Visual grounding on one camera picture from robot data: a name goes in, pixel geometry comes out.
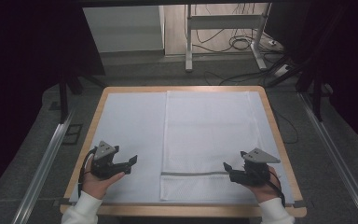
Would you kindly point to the white metal desk frame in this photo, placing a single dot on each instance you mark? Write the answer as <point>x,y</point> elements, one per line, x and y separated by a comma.
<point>223,21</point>

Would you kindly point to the white cabinet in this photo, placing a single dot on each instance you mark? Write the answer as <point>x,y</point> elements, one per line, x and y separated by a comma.
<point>124,28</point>

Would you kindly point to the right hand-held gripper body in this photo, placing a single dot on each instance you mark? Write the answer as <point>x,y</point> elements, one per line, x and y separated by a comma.
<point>254,174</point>

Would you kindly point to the aluminium floor rail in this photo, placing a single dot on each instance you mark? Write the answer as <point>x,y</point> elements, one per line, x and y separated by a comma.
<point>40,174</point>
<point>335,155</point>

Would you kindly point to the white mesh laundry bag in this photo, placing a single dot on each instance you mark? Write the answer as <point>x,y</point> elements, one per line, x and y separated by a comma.
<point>208,130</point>

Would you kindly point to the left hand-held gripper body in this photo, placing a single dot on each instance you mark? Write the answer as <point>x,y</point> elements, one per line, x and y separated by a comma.
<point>104,168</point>

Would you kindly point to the wooden table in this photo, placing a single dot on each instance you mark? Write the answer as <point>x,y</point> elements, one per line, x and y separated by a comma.
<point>180,211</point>

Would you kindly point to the white power strip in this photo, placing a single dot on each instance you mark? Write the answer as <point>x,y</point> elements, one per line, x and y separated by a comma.
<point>282,70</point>

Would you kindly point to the black curtain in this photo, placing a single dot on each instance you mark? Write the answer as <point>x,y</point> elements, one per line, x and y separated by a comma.
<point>351,62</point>
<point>21,62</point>

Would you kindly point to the person's right hand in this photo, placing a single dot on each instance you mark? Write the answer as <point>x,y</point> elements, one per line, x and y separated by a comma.
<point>265,193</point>

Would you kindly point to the white table mat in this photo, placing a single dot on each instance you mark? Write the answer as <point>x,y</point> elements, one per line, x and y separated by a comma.
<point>130,124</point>

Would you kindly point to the dark tape piece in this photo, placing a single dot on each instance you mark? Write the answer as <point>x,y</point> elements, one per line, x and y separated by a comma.
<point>61,202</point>
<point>299,204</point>

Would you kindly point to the black metal stand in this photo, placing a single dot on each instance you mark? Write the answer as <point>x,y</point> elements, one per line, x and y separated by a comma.
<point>317,99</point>
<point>63,99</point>

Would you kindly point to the black floor plate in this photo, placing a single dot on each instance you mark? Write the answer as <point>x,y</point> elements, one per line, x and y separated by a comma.
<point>72,134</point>

